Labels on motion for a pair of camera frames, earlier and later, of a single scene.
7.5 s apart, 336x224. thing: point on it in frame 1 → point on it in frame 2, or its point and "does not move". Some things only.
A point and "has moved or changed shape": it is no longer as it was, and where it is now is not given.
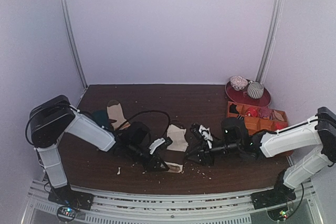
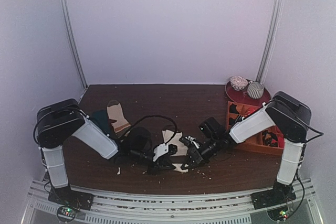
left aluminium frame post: [66, 24] does not move
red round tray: [242, 96] does not move
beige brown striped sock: [115, 112] does not move
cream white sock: [177, 134] has moved or changed shape
